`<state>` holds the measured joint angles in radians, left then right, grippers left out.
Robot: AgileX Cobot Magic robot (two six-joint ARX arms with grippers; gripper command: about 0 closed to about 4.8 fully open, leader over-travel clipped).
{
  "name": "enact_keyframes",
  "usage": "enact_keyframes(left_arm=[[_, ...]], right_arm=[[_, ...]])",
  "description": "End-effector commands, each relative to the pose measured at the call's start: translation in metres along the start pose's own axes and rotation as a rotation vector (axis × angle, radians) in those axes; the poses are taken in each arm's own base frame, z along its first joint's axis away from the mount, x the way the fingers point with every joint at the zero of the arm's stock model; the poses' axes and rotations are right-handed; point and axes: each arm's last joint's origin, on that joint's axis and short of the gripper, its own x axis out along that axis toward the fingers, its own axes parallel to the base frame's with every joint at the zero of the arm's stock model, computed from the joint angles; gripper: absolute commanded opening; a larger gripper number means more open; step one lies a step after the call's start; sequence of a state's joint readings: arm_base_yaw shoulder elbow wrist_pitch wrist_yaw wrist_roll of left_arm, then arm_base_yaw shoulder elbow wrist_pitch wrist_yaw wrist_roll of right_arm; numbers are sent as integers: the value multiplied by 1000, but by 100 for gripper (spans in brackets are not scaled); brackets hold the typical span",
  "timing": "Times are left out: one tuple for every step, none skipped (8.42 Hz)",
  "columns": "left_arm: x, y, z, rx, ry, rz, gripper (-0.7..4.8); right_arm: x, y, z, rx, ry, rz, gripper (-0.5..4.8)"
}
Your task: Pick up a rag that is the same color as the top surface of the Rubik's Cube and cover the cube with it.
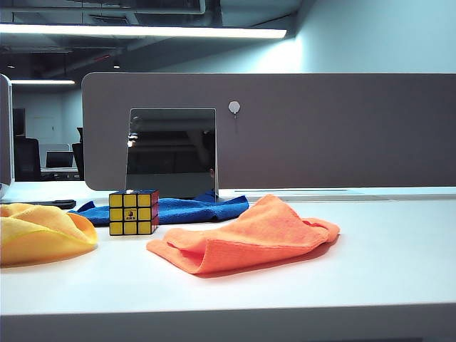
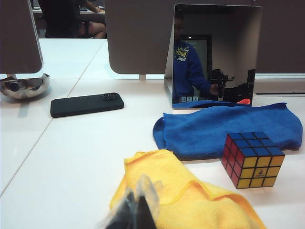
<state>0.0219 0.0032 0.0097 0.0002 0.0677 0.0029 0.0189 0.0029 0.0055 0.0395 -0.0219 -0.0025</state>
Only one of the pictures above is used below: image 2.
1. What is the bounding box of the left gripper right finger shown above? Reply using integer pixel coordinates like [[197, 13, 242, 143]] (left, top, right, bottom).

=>
[[135, 173, 160, 229]]

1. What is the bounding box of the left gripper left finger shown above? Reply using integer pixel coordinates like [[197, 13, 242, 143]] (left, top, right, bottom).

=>
[[99, 187, 139, 229]]

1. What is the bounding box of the blue microfiber rag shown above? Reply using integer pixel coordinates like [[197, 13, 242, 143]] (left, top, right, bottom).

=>
[[152, 102, 304, 161]]

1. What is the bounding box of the yellow microfiber rag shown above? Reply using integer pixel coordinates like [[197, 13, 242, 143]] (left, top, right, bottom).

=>
[[109, 149, 266, 229]]

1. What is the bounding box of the Rubik's cube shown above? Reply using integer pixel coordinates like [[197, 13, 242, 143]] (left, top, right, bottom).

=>
[[221, 131, 286, 190]]

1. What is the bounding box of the black smartphone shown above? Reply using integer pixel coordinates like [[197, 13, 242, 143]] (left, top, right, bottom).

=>
[[50, 92, 125, 118]]

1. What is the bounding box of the silver standing mirror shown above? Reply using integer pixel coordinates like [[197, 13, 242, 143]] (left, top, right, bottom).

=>
[[164, 3, 263, 110]]

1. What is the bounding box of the brown desk partition panel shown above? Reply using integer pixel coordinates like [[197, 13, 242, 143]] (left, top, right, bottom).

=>
[[0, 0, 44, 75], [104, 0, 305, 75]]

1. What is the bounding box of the background person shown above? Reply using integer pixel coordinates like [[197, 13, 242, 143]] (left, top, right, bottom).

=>
[[38, 0, 107, 39]]

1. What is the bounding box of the grey desk cable tray lid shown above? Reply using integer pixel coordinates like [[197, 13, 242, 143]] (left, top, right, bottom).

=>
[[254, 82, 305, 96]]

